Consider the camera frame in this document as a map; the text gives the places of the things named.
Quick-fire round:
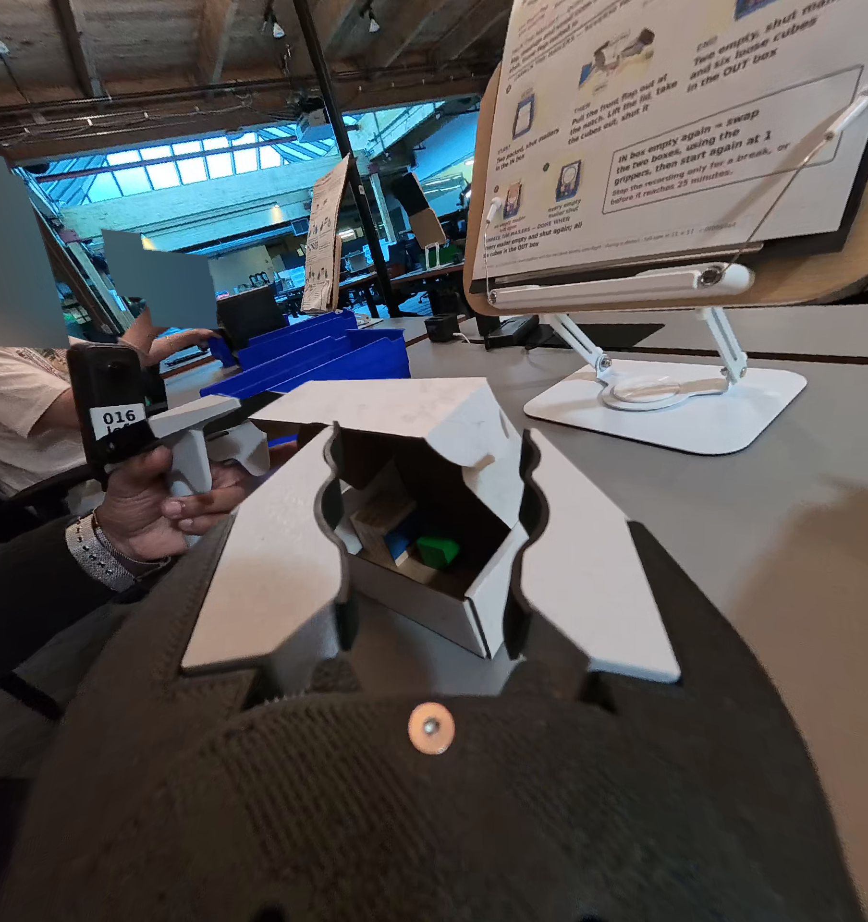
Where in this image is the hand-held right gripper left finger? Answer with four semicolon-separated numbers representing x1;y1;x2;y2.
180;425;359;685

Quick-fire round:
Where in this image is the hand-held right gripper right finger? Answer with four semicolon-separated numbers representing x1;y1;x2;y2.
506;430;683;684

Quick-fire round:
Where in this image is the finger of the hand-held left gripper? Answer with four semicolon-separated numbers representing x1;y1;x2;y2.
207;421;271;476
149;395;242;439

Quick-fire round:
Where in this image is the blue plastic bin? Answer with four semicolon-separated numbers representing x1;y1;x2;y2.
199;337;412;400
235;310;359;355

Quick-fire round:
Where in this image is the white cardboard mailer box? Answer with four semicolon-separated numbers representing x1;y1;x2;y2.
250;378;532;660

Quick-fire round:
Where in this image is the grey desk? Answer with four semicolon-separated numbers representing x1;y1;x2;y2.
160;303;868;922

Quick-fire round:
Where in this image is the black box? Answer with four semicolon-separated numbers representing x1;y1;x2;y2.
216;284;287;350

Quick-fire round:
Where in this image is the black chair armrest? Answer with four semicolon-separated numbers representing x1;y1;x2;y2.
0;461;96;545

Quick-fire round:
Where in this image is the green wooden cube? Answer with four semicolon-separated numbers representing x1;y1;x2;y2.
416;534;461;571

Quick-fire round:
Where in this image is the beige instruction sheet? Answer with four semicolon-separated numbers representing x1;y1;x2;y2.
300;155;352;314

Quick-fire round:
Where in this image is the black power adapter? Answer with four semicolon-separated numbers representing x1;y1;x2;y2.
486;315;539;350

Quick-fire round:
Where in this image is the black slanted pole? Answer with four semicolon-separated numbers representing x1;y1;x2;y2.
293;0;402;318

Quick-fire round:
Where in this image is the white instruction sheet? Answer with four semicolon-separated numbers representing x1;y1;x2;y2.
486;0;868;280

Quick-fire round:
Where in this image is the grey wrist strap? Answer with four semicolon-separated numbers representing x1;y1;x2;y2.
65;510;171;593

